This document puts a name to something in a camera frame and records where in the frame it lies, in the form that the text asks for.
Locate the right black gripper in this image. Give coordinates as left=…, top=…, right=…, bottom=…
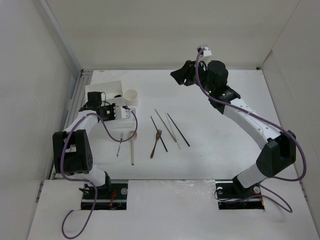
left=170, top=58, right=215, bottom=94

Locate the black chopstick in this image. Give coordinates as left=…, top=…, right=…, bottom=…
left=149, top=115, right=168, bottom=153
left=166, top=113, right=191, bottom=147

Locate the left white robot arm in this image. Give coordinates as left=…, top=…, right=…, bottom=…
left=52, top=91, right=115, bottom=199

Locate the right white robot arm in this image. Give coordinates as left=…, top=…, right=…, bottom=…
left=170, top=60, right=296, bottom=197

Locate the white rectangular box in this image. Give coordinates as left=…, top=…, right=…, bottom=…
left=84, top=80, right=126, bottom=106

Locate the white perforated basket tray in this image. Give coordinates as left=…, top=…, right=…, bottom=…
left=104, top=107, right=136, bottom=129

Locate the small silver fork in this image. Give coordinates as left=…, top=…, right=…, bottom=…
left=116, top=132, right=124, bottom=157

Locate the white round cup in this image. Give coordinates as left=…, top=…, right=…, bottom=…
left=123, top=89, right=139, bottom=107

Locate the beige wooden spoon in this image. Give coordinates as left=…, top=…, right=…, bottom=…
left=130, top=131, right=137, bottom=166

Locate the brown wooden fork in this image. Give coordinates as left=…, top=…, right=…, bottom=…
left=150, top=130, right=162, bottom=159

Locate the black chopstick under fork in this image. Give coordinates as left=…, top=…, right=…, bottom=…
left=149, top=115, right=168, bottom=153

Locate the silver metal chopstick left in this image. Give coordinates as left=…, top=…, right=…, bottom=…
left=154, top=108, right=177, bottom=143

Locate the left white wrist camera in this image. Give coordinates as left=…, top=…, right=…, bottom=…
left=114, top=106, right=132, bottom=120

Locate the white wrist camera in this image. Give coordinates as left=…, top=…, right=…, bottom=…
left=197, top=45, right=212, bottom=59
left=114, top=106, right=132, bottom=120

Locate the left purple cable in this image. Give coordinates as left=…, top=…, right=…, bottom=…
left=59, top=106, right=139, bottom=237

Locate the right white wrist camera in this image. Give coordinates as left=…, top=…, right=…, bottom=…
left=197, top=45, right=212, bottom=59

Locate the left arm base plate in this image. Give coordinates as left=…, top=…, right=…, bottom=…
left=79, top=181, right=128, bottom=211

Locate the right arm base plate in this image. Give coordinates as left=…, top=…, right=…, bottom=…
left=214, top=179, right=265, bottom=210

